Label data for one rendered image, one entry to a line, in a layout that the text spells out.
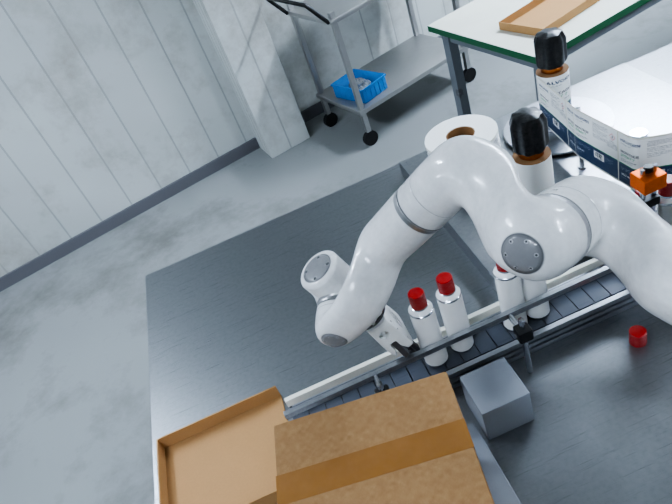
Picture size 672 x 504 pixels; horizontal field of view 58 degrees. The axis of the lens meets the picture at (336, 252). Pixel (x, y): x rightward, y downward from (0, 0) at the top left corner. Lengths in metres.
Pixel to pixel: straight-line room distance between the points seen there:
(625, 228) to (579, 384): 0.56
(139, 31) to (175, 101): 0.47
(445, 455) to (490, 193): 0.38
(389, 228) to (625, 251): 0.34
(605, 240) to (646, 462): 0.52
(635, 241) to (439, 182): 0.26
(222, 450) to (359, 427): 0.53
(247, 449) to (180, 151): 3.03
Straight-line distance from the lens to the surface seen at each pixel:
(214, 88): 4.17
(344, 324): 1.02
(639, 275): 0.80
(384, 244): 0.96
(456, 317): 1.26
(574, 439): 1.27
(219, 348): 1.67
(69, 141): 4.09
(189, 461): 1.49
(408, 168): 1.92
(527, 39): 2.73
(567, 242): 0.75
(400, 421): 0.98
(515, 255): 0.75
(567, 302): 1.41
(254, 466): 1.40
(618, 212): 0.85
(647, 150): 1.56
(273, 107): 4.06
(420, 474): 0.93
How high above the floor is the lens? 1.92
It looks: 38 degrees down
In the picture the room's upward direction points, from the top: 23 degrees counter-clockwise
